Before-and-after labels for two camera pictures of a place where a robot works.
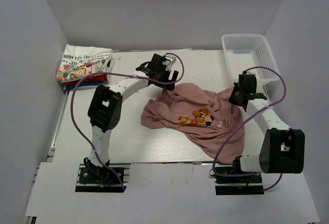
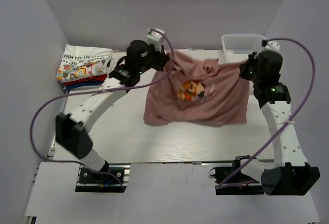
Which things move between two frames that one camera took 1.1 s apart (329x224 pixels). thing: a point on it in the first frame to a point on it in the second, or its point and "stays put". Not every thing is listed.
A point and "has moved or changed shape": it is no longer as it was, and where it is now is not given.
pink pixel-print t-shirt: (209, 117) has moved or changed shape
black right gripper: (232, 99) to (252, 59)
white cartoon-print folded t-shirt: (79, 61) stays put
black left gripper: (167, 73) to (162, 58)
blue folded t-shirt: (73, 87) stays put
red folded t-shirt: (100, 77) stays put
